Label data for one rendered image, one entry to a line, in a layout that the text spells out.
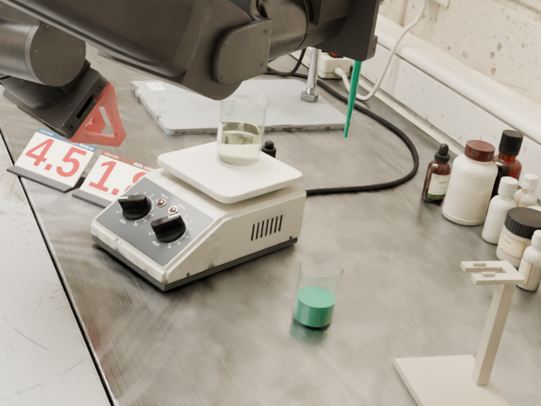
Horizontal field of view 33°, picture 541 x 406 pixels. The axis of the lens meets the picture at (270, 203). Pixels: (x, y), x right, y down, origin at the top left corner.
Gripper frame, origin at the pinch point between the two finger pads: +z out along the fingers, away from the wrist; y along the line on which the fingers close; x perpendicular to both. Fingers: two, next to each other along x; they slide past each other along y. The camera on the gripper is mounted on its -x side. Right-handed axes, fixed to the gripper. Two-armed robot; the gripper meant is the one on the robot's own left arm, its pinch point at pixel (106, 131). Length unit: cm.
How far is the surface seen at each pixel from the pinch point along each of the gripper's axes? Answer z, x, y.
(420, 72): 52, -39, 8
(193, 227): 8.0, 3.0, -10.0
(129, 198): 5.7, 4.2, -2.4
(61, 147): 11.4, 3.1, 17.9
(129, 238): 6.4, 7.6, -5.0
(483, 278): 8.3, -6.2, -39.1
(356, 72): -1.4, -15.2, -23.2
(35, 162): 10.6, 6.4, 19.3
